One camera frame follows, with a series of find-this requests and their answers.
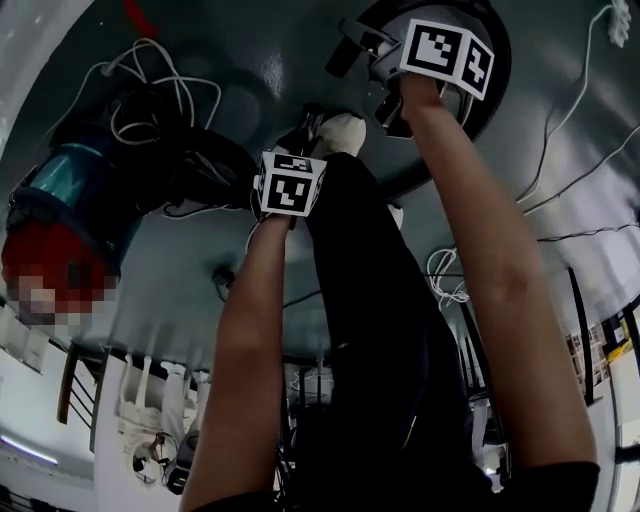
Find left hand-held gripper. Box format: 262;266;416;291
251;122;329;230

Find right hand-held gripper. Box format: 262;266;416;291
339;18;495;138

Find black corrugated vacuum hose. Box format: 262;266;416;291
107;0;514;214

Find person's right forearm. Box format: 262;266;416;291
397;74;601;481

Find person's left forearm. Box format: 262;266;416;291
179;212;296;512

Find red teal vacuum cleaner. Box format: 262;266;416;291
0;139;146;329

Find person's left beige shoe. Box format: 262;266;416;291
317;112;369;157

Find person's black trousers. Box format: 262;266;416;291
299;152;481;512

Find red floor tape strip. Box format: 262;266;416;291
122;0;160;39

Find white power strip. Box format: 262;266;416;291
607;0;632;49

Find white hanging cloth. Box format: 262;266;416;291
117;352;201;451

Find brown wooden handrail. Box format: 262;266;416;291
57;344;81;426

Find printed paper sheets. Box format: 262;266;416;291
564;322;609;396

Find person's black striped shirt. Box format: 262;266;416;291
179;459;601;512

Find thin white cable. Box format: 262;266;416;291
424;246;472;312

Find white looped cables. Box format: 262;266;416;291
74;37;251;219

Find black floor cable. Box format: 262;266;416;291
519;127;640;216

